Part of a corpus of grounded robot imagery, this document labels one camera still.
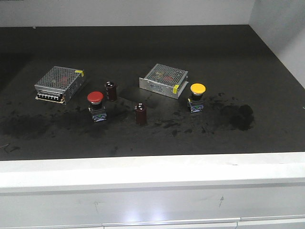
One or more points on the yellow mushroom push button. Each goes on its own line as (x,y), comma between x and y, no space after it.
(195,101)

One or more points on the red mushroom push button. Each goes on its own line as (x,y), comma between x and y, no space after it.
(96,109)

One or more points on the front dark red capacitor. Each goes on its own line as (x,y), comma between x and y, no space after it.
(140,114)

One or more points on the dark red capacitor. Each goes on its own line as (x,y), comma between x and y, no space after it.
(111,92)
(140,114)

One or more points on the right metal mesh power supply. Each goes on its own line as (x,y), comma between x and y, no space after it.
(165,80)

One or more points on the metal mesh power supply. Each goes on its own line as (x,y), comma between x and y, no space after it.
(59,84)
(165,80)

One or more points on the rear dark red capacitor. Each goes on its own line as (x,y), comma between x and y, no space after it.
(111,92)

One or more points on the left metal mesh power supply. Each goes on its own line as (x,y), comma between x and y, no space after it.
(59,84)

